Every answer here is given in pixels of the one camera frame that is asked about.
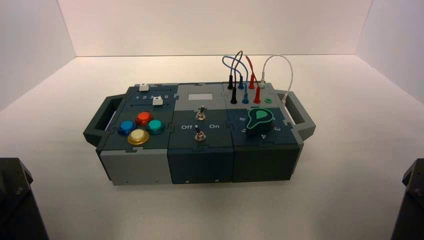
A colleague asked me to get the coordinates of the grey and teal task box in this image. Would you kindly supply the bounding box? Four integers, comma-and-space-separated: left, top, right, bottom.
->
82, 82, 317, 186

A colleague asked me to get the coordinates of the blue push button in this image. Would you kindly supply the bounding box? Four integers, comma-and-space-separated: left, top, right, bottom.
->
118, 119, 137, 136

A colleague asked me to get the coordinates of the green rotary knob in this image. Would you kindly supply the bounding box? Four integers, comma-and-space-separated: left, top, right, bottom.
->
245, 107, 275, 137

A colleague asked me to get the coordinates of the red push button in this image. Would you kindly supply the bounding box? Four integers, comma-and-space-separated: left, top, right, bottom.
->
135, 111, 154, 127

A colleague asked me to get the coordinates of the blue wire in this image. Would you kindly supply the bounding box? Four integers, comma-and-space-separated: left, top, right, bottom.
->
221, 55, 250, 105

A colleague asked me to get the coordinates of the red wire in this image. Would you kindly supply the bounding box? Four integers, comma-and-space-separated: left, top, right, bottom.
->
245, 54, 262, 105

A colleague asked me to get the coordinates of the white wire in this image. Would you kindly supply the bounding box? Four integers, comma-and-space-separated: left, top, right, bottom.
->
260, 54, 295, 106

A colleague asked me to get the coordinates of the black wire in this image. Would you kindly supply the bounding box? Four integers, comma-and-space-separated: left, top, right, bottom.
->
226, 50, 244, 106

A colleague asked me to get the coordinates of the yellow push button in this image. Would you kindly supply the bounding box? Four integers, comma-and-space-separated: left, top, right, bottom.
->
127, 128, 150, 146

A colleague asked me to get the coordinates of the white display window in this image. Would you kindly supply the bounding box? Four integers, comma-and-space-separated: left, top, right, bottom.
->
188, 93, 214, 102

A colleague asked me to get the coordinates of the green push button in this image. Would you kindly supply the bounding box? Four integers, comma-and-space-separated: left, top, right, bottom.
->
146, 119, 166, 135

